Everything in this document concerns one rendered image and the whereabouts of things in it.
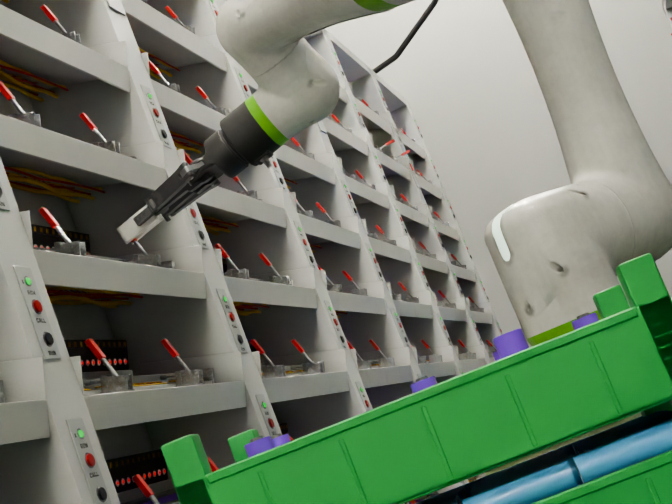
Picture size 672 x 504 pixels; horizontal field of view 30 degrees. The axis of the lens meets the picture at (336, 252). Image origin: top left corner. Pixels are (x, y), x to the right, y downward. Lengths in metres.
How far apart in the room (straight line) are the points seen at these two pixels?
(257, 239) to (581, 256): 1.50
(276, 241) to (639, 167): 1.40
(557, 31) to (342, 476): 1.04
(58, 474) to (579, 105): 0.79
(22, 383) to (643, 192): 0.80
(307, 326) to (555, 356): 2.18
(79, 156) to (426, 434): 1.29
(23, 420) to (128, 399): 0.29
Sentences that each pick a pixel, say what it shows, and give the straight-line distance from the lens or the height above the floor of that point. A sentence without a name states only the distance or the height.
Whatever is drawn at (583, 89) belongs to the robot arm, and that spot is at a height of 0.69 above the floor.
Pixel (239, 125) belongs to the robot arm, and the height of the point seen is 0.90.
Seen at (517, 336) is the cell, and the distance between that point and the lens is 0.74.
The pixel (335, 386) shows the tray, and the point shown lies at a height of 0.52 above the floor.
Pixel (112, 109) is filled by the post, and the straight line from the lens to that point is 2.31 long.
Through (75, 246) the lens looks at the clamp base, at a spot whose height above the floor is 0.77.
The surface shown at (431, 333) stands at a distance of 4.23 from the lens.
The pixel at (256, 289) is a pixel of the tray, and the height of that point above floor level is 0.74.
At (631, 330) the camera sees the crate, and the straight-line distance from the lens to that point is 0.72.
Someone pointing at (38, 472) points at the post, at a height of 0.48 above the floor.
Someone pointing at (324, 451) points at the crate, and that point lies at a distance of 0.72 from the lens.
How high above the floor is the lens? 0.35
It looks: 9 degrees up
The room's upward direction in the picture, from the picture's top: 21 degrees counter-clockwise
